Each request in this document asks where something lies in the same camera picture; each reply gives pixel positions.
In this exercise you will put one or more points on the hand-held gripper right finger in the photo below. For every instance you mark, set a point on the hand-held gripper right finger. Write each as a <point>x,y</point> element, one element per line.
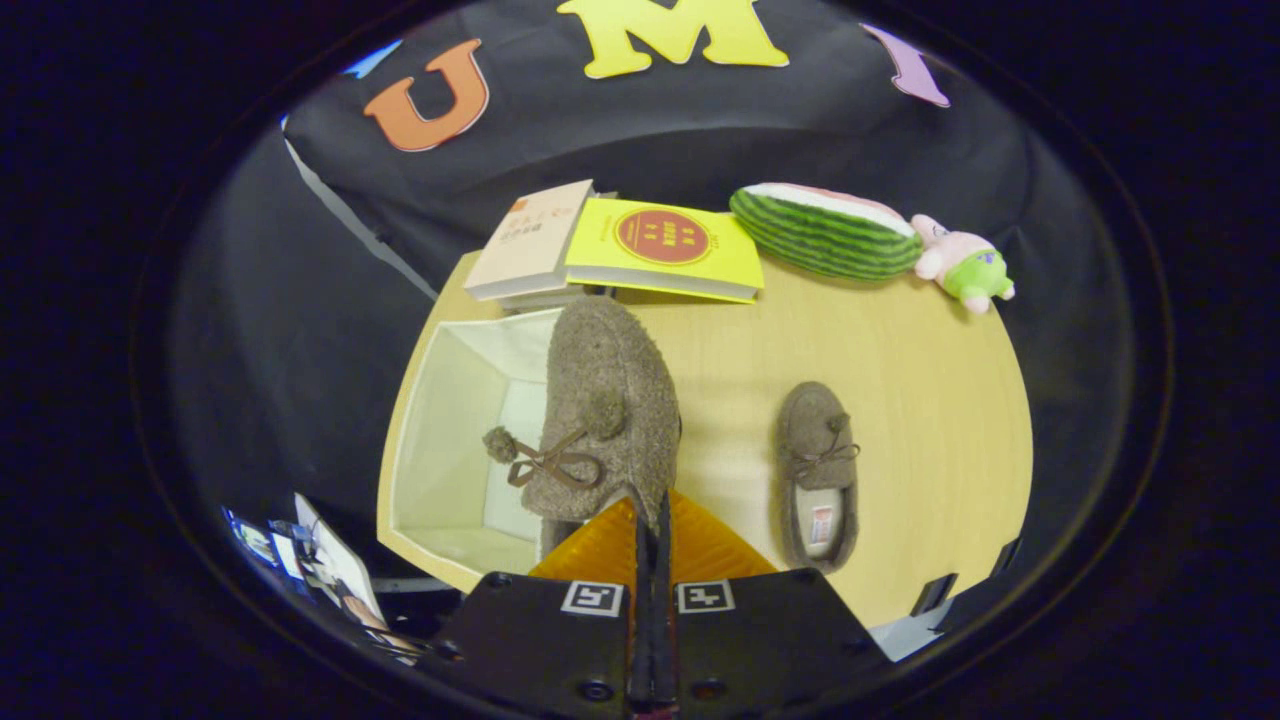
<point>750,640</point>

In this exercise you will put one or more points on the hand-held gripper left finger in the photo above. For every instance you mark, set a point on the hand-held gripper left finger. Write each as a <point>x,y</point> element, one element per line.
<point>560,640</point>

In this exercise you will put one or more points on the brown fuzzy shoe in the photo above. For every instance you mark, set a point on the brown fuzzy shoe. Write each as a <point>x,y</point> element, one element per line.
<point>815,430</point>
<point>610,400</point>

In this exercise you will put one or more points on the grey-green fabric storage box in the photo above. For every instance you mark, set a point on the grey-green fabric storage box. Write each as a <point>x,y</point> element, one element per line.
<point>450,420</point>

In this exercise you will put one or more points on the grey book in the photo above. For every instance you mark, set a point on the grey book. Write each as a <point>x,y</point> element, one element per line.
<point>540,298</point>

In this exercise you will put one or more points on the yellow book with red circle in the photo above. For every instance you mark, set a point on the yellow book with red circle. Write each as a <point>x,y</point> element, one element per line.
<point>665,250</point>

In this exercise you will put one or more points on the watermelon slice plush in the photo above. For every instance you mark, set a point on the watermelon slice plush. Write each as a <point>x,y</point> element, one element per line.
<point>820,240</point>

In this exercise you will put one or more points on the beige book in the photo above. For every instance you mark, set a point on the beige book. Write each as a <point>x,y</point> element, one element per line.
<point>530,235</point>

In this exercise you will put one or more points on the pink and green plush toy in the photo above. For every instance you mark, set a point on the pink and green plush toy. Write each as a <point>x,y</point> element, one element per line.
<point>965,265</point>

